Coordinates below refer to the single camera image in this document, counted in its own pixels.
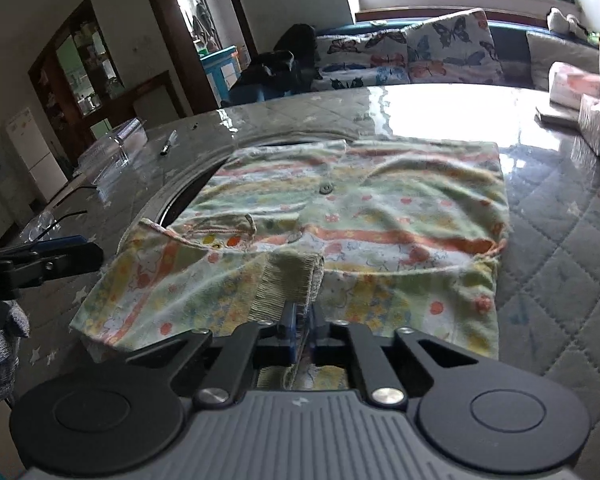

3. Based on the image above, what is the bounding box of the grey cushion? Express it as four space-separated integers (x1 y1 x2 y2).
526 32 600 91

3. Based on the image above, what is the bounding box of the floral patterned baby garment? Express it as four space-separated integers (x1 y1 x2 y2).
71 140 508 358

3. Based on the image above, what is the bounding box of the grey flat book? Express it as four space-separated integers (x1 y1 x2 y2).
535 103 579 130

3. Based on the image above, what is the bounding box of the blue small cabinet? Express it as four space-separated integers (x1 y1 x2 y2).
200 46 240 105

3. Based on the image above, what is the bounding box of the white plush toy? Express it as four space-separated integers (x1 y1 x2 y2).
546 6 588 41

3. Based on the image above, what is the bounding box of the white refrigerator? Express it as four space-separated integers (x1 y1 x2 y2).
5 107 68 204

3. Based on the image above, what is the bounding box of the black round induction cooker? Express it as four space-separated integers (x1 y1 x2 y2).
157 159 225 228

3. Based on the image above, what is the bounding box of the dark wooden cabinet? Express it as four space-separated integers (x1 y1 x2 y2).
28 0 185 166

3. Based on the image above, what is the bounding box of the black bag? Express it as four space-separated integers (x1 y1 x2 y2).
223 24 316 106

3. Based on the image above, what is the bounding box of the butterfly pillow large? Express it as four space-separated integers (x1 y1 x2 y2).
402 8 505 84

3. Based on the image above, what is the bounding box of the butterfly pillow small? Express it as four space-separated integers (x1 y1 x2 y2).
312 29 411 91

